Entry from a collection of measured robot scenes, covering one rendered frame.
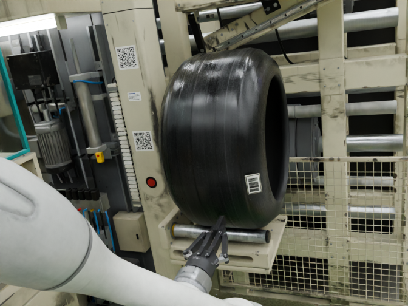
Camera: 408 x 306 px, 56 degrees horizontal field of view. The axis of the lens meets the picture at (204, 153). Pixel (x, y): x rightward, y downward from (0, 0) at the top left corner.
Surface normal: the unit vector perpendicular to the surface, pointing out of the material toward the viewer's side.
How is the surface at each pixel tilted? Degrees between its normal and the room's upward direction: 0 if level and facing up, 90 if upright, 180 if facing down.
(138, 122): 90
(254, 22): 90
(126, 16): 90
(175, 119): 62
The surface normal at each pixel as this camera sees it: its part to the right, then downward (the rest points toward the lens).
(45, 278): 0.50, 0.73
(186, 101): -0.36, -0.33
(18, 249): 0.67, 0.43
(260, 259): -0.35, 0.34
